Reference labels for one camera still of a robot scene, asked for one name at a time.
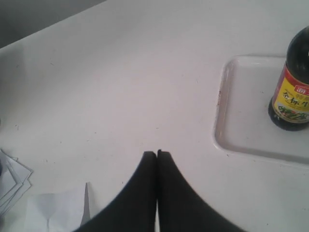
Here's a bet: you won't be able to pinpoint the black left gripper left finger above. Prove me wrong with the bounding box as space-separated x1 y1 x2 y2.
78 151 157 232

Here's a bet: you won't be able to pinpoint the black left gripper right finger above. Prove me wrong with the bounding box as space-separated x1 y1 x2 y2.
157 150 233 232

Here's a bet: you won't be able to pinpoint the dark soy sauce bottle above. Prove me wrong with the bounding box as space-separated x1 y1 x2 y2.
268 27 309 131

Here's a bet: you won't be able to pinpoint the white paper sheets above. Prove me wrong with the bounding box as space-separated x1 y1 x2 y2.
0 152 90 232

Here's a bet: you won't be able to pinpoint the white plastic tray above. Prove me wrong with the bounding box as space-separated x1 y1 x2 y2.
213 55 309 167

